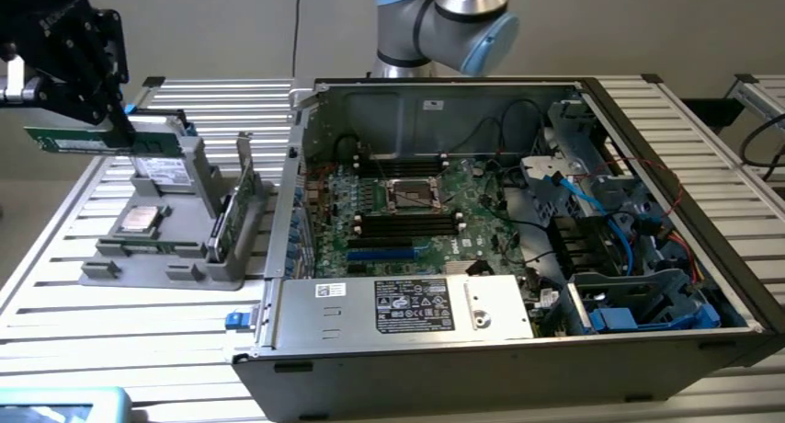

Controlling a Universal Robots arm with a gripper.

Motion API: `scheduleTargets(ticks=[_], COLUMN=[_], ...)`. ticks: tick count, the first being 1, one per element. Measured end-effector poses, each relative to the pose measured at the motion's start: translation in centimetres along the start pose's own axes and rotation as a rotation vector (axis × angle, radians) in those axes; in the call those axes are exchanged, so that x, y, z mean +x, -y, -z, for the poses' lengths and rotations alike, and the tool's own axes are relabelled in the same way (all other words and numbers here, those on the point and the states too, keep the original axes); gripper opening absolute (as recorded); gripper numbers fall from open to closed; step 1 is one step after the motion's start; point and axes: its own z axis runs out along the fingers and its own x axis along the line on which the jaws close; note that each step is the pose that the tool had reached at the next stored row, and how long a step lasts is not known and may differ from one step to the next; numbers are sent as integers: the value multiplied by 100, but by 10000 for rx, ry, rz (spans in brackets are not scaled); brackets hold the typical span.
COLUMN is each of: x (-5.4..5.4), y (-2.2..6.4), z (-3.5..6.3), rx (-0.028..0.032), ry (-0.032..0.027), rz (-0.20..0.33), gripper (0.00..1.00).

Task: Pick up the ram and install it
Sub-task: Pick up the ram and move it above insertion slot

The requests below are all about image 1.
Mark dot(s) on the blue expansion slot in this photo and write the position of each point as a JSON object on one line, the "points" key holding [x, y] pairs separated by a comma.
{"points": [[380, 255]]}

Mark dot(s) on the green motherboard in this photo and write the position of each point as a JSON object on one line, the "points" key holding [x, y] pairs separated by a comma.
{"points": [[484, 239]]}

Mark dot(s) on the blue plastic drive caddy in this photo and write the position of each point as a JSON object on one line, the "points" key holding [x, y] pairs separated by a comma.
{"points": [[614, 319]]}

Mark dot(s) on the blue case latch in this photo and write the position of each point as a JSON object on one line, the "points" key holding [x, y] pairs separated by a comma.
{"points": [[236, 319]]}

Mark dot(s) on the silver hard disk drive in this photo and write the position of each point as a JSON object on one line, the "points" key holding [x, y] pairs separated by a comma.
{"points": [[160, 171]]}

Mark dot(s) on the silver power supply unit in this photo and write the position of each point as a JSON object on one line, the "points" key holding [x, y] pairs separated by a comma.
{"points": [[404, 310]]}

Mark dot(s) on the aluminium slat side table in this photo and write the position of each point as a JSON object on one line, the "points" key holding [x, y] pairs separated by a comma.
{"points": [[760, 96]]}

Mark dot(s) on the green RAM stick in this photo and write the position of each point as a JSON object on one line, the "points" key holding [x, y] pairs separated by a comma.
{"points": [[74, 142], [156, 247]]}

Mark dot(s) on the black RAM slot bank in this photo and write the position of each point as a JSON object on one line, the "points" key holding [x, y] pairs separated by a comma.
{"points": [[408, 224], [402, 166]]}

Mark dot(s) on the black expansion slot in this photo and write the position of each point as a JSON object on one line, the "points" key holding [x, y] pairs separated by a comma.
{"points": [[380, 243]]}

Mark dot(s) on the metal CPU socket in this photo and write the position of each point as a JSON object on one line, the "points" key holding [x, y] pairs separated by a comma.
{"points": [[412, 194]]}

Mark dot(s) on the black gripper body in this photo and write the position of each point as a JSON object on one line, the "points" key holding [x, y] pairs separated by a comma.
{"points": [[67, 55]]}

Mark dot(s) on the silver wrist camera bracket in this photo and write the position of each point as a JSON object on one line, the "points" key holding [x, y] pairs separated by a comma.
{"points": [[15, 85]]}

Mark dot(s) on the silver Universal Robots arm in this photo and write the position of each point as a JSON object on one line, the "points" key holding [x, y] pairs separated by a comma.
{"points": [[442, 23]]}

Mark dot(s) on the silver CPU chip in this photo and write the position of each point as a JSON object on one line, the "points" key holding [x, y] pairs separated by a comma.
{"points": [[142, 220]]}

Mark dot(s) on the open black PC case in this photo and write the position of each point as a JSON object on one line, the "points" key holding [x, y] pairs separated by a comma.
{"points": [[466, 377]]}

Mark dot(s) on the grey parts rack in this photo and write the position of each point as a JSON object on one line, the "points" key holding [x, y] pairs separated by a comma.
{"points": [[203, 239]]}

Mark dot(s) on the teal box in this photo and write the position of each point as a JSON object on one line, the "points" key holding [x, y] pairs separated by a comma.
{"points": [[62, 404]]}

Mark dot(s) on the grey metal disk bay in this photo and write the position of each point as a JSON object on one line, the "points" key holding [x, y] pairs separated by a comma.
{"points": [[571, 165]]}

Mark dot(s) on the green graphics card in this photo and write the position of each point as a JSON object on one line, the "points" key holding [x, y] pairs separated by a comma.
{"points": [[236, 202]]}

